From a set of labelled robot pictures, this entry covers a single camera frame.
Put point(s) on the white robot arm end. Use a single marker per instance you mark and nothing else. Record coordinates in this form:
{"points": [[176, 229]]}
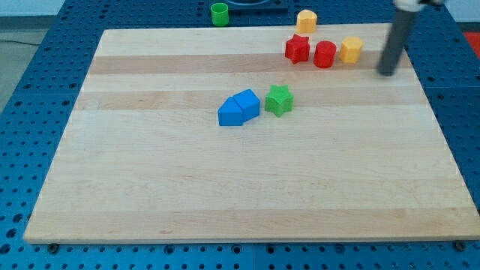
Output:
{"points": [[416, 5]]}

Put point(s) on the wooden board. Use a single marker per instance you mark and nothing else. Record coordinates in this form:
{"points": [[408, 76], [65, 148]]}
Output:
{"points": [[143, 159]]}

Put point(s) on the blue pentagon block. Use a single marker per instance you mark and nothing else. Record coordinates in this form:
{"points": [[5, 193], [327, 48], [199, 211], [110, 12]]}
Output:
{"points": [[230, 113]]}

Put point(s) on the blue cube block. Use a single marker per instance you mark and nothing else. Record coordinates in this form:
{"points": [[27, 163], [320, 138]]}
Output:
{"points": [[249, 104]]}

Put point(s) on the green star block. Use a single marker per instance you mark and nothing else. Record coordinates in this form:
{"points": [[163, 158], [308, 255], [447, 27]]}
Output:
{"points": [[279, 100]]}

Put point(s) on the red star block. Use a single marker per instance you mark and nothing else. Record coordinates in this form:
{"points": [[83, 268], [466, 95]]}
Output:
{"points": [[297, 49]]}

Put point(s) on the red cylinder block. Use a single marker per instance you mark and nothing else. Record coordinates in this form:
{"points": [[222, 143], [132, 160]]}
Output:
{"points": [[324, 55]]}

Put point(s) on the green cylinder block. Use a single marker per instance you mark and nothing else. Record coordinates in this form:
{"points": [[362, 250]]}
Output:
{"points": [[220, 14]]}

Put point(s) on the yellow hexagon block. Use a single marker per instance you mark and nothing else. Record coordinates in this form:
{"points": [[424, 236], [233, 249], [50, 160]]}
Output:
{"points": [[351, 49]]}

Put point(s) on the grey pusher rod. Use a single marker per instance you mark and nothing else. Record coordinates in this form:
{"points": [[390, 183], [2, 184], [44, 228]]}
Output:
{"points": [[397, 37]]}

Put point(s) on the blue perforated table plate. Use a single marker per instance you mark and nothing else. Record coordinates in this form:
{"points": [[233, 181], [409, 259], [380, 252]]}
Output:
{"points": [[34, 118]]}

